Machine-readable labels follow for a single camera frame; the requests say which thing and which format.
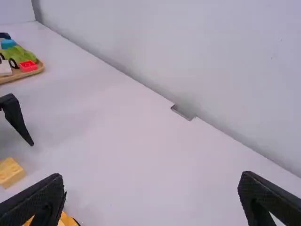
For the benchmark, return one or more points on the yellow toy car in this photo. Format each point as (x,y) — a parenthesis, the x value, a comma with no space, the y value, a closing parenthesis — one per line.
(68,221)

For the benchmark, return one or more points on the blue toy brick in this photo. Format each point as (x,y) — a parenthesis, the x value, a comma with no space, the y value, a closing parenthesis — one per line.
(9,43)

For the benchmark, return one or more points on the tan tray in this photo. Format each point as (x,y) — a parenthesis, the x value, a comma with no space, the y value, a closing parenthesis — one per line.
(28,74)

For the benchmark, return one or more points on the green toy car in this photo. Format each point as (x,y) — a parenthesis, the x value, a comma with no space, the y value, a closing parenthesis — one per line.
(18,54)

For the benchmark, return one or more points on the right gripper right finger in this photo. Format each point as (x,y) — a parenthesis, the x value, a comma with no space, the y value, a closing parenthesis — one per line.
(263,197)

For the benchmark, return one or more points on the yellow toy brick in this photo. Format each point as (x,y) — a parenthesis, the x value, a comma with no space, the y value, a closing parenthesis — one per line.
(10,171)

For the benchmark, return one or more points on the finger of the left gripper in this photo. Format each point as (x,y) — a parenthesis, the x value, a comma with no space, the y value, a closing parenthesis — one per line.
(14,113)

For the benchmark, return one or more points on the white toy brick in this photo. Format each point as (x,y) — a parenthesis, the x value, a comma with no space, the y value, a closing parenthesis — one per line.
(5,68)

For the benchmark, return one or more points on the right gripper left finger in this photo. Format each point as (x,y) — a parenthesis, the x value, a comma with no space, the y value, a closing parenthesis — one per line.
(35,202)

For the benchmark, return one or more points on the red toy brick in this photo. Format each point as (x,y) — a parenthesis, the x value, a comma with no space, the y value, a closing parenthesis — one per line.
(28,66)

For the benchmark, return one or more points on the black toy brick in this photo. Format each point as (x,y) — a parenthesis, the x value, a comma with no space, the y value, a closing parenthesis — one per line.
(4,36)

